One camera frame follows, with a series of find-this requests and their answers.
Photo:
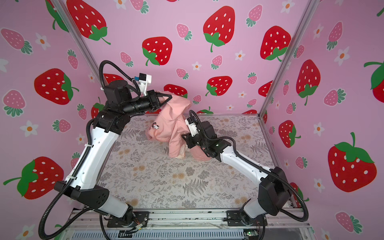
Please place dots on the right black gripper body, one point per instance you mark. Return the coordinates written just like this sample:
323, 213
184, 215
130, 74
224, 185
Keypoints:
195, 140

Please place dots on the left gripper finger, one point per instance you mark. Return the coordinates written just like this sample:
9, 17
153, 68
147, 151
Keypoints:
163, 96
163, 104

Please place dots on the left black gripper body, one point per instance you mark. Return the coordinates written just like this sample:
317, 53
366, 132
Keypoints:
148, 104

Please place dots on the pink hooded jacket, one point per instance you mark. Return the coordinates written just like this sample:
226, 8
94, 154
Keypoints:
169, 126

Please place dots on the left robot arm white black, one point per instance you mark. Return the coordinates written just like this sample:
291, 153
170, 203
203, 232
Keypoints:
123, 102

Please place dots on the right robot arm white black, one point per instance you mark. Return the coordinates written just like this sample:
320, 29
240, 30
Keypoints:
272, 194

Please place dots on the floral table mat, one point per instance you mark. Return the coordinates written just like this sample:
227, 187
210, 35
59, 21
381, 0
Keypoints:
140, 172

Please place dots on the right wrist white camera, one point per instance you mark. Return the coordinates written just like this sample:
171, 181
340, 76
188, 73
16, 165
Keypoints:
192, 126

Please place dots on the wrist white camera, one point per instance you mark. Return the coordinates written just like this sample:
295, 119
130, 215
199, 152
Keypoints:
192, 126
143, 81

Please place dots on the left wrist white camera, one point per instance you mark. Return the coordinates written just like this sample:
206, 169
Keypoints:
143, 81

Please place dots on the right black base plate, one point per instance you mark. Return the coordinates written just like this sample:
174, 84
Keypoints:
243, 219

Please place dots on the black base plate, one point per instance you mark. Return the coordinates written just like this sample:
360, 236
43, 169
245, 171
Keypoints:
130, 220
243, 219

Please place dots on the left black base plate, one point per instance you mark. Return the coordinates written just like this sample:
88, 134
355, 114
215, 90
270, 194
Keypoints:
130, 220

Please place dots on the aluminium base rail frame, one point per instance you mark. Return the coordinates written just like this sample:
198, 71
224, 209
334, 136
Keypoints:
188, 224

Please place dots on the left corner aluminium post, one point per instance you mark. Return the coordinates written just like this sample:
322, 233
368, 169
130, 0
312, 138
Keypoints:
77, 37

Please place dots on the corner aluminium post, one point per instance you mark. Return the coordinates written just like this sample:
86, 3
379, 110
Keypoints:
296, 38
77, 37

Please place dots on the right corner aluminium post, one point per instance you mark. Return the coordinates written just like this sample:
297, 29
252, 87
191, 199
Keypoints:
296, 38

